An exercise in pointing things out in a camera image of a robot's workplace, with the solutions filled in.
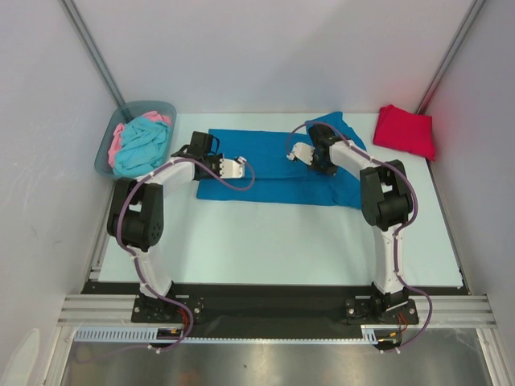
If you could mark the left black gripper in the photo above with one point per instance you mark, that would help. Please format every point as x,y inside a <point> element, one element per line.
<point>216,158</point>

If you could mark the left aluminium corner post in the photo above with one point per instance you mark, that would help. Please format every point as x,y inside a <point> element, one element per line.
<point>86,38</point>

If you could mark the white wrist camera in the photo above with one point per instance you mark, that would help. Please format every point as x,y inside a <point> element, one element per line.
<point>301,152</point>
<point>232,168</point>

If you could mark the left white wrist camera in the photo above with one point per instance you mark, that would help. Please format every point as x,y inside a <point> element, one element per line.
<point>232,168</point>

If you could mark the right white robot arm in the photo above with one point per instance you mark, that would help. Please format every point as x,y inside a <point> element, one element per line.
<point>387,202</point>

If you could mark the right slotted cable duct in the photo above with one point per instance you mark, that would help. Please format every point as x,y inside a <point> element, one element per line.
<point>382,334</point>

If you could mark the aluminium corner post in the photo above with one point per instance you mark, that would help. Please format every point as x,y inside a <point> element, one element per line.
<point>86,38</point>
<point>457,43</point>

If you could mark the right aluminium corner post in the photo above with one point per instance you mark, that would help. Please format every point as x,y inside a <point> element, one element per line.
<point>457,43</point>

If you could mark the slotted cable duct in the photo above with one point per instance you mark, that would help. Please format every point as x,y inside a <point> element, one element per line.
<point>128,334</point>
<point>382,334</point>

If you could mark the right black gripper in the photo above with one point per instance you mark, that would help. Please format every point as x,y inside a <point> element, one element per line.
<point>319,157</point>

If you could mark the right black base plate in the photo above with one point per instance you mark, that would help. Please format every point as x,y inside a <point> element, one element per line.
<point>361,311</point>

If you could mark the folded red t shirt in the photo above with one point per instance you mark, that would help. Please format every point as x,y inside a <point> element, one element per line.
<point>397,129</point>

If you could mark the pink t shirt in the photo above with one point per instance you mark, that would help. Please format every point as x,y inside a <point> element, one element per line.
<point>116,140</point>

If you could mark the aluminium front rail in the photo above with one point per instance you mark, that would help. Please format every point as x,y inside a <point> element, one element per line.
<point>116,310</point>

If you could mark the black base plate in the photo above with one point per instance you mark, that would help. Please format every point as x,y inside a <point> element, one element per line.
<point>361,311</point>
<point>153,310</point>

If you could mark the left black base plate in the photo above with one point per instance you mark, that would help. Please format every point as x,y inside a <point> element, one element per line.
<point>153,310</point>

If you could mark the black front mat strip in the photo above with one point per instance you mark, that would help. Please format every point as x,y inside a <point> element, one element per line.
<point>256,328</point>

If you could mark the dark blue t shirt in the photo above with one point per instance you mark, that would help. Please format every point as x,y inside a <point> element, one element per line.
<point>278,180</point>

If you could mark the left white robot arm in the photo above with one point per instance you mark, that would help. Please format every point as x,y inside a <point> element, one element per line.
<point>136,214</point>

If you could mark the left slotted cable duct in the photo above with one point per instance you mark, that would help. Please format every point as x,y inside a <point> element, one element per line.
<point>128,334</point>

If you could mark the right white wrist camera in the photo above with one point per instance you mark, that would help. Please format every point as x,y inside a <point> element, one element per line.
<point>301,152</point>

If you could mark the light blue t shirt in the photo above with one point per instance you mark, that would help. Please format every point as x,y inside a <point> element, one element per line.
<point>141,149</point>

